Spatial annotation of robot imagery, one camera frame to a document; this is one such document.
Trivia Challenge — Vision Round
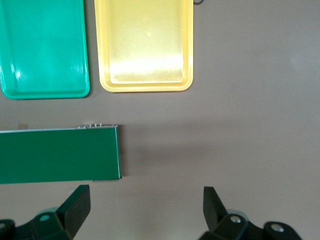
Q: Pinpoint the green plastic tray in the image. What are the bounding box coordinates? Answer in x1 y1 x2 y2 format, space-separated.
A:
0 0 91 100

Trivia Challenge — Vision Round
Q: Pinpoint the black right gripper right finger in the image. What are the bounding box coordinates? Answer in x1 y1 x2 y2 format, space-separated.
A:
198 186 302 240

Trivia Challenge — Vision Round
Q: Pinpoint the green belt conveyor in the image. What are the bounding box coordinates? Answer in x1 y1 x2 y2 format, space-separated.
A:
0 123 123 185

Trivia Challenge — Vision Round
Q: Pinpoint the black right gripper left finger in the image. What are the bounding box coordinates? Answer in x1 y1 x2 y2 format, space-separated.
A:
0 184 91 240

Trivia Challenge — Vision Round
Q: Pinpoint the yellow plastic tray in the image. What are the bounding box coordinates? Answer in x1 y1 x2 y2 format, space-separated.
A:
94 0 194 94

